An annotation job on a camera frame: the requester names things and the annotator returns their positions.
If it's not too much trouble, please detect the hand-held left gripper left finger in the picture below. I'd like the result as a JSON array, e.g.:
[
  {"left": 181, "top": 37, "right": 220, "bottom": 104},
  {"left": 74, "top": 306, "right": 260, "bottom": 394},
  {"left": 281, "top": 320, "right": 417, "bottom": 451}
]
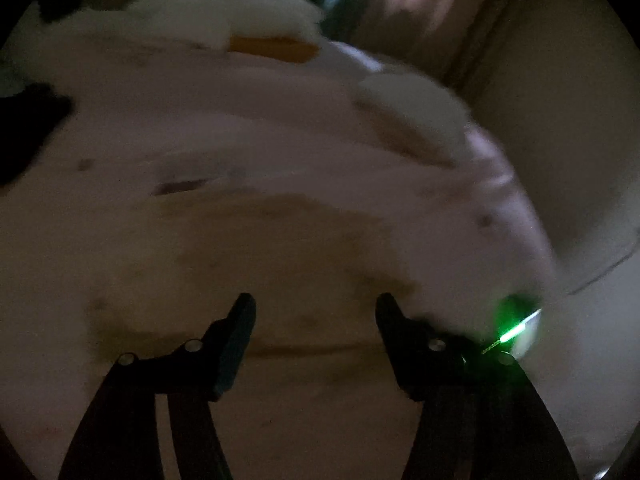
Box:
[{"left": 59, "top": 293, "right": 257, "bottom": 480}]

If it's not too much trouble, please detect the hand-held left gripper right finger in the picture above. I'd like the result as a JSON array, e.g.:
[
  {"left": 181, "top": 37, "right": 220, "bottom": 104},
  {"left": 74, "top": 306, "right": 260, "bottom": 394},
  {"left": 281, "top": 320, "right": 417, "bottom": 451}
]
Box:
[{"left": 376, "top": 293, "right": 578, "bottom": 480}]

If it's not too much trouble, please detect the small white pillow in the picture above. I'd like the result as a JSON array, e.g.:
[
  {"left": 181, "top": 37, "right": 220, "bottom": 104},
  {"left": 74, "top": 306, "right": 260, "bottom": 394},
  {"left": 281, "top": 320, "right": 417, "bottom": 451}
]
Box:
[{"left": 357, "top": 72, "right": 473, "bottom": 167}]

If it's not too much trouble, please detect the pale pink bed sheet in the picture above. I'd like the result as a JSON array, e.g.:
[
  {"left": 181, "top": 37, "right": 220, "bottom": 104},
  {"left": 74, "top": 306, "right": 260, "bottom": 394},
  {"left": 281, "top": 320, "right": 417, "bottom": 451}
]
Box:
[{"left": 0, "top": 25, "right": 568, "bottom": 480}]

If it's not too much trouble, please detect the dark cloth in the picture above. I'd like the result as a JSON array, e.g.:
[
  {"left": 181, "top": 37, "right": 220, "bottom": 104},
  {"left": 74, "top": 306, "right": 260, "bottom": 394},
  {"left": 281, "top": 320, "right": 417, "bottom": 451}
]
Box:
[{"left": 0, "top": 82, "right": 74, "bottom": 187}]

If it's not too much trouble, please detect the yellow cloth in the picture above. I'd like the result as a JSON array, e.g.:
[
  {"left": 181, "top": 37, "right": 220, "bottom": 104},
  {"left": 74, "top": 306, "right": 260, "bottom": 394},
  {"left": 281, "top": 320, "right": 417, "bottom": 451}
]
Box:
[{"left": 227, "top": 34, "right": 321, "bottom": 64}]

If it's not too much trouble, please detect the pink curtain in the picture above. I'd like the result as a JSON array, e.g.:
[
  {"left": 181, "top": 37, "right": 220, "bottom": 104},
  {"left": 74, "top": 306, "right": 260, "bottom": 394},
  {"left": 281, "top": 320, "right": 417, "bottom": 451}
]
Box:
[{"left": 285, "top": 0, "right": 506, "bottom": 88}]

